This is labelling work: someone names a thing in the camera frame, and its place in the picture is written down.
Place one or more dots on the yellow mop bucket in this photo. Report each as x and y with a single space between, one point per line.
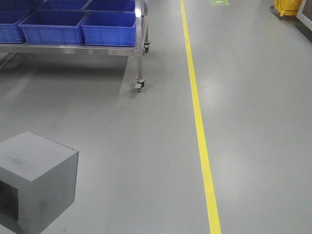
287 7

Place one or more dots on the blue bin on cart right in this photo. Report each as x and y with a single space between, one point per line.
110 29

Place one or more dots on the steel rolling cart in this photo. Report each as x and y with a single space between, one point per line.
139 50

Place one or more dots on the blue bin on cart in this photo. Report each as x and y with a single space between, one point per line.
110 29
54 27

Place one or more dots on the gray hollow cube base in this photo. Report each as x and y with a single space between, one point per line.
37 182

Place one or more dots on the blue bin on cart front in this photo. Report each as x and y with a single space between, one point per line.
54 27

